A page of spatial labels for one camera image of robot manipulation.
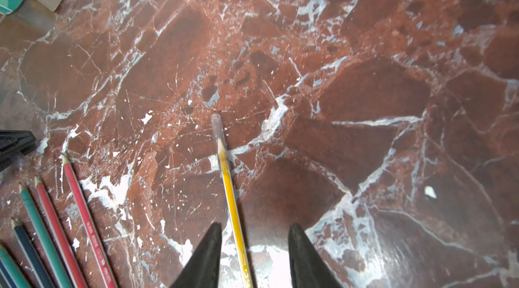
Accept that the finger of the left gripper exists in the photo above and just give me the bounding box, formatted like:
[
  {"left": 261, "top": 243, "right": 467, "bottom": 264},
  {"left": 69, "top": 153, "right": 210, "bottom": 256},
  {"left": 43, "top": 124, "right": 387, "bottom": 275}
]
[{"left": 1, "top": 130, "right": 37, "bottom": 171}]

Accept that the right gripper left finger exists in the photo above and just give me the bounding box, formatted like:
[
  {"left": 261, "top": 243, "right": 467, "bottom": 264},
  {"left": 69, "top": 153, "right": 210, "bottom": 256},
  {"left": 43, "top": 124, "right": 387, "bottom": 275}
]
[{"left": 170, "top": 223, "right": 222, "bottom": 288}]

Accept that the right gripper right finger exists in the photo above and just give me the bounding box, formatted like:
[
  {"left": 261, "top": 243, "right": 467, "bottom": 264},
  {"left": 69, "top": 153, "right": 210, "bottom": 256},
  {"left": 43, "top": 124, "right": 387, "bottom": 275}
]
[{"left": 288, "top": 223, "right": 341, "bottom": 288}]

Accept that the yellow pencil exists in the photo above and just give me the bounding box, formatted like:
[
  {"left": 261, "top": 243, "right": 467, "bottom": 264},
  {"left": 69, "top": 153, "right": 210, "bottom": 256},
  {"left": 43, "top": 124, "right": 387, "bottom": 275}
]
[{"left": 216, "top": 138, "right": 254, "bottom": 288}]

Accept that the red pencil brown cap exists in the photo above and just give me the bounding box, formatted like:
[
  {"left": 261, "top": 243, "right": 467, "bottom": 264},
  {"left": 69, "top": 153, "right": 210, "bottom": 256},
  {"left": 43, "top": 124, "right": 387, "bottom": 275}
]
[{"left": 35, "top": 177, "right": 87, "bottom": 288}]

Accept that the grey clear pencil cap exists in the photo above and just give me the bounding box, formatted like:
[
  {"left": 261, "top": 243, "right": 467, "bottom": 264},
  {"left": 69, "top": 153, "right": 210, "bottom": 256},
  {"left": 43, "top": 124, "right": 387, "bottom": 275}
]
[{"left": 211, "top": 114, "right": 227, "bottom": 154}]

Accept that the green pencil pink cap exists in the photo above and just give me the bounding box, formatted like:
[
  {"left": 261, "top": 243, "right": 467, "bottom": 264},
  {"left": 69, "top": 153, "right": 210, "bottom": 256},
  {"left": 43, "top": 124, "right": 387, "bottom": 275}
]
[{"left": 19, "top": 183, "right": 74, "bottom": 288}]

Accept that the navy pencil purple cap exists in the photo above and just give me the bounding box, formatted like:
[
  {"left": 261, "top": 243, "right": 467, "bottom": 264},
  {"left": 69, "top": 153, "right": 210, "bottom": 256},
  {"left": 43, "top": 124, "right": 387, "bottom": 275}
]
[{"left": 11, "top": 219, "right": 55, "bottom": 288}]

